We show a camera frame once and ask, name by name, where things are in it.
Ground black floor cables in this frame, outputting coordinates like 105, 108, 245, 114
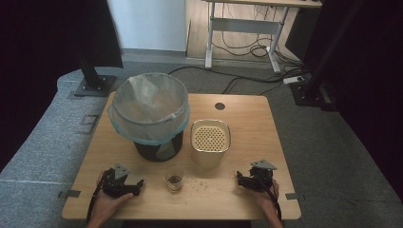
167, 3, 310, 96

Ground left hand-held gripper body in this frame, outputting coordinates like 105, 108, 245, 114
101, 162, 141, 200

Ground grey tape strip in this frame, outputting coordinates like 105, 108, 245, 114
57, 189, 82, 200
284, 192, 306, 201

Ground person's left hand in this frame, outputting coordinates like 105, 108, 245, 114
93, 171, 135, 220

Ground dark curtain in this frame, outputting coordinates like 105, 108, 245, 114
0, 0, 124, 174
284, 0, 403, 203

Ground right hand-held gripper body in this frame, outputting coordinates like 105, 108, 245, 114
247, 159, 278, 193

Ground translucent plastic bin bag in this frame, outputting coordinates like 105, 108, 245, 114
106, 72, 191, 146

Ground scattered tea crumbs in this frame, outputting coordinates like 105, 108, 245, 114
184, 177, 212, 192

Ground clear glass cup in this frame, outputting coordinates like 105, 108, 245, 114
163, 163, 185, 193

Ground white power strip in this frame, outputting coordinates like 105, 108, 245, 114
282, 75, 306, 86

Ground black trash bin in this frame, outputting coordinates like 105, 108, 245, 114
133, 130, 184, 163

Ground person's right hand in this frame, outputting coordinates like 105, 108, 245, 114
251, 179, 281, 217

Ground cream container with perforated strainer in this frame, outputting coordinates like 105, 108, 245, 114
189, 118, 232, 169

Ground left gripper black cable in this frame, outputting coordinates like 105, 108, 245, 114
86, 177, 106, 223

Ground black metal stand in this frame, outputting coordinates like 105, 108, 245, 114
73, 47, 118, 98
288, 0, 365, 112

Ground white desk frame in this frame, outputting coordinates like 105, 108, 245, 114
202, 0, 323, 75

